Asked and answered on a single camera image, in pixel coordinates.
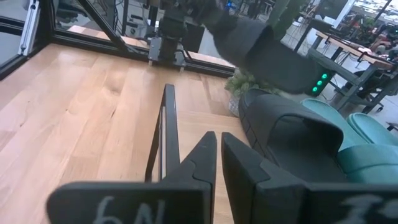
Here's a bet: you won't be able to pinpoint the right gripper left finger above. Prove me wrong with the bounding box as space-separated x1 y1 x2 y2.
46 130 218 224

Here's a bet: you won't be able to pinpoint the wooden workbench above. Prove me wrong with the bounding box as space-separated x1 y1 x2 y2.
306 18 398 115

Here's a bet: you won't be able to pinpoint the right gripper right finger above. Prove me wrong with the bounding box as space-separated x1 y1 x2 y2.
221 131 398 224

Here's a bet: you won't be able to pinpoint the small grey succulent pot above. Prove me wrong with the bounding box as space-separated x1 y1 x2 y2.
228 95 243 118

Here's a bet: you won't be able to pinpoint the white aluminium post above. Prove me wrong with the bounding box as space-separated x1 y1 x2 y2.
17 0 42 57

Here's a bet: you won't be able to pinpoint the black device green lights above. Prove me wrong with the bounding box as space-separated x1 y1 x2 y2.
303 60 336 98

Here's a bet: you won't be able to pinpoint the black slide sandal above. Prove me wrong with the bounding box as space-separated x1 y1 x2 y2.
203 6 326 95
238 87 348 184

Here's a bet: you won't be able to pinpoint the green succulent plant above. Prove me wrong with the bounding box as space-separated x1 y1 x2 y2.
224 68 282 98

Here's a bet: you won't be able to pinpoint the tall green cactus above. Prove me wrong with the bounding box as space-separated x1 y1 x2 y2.
266 0 308 41

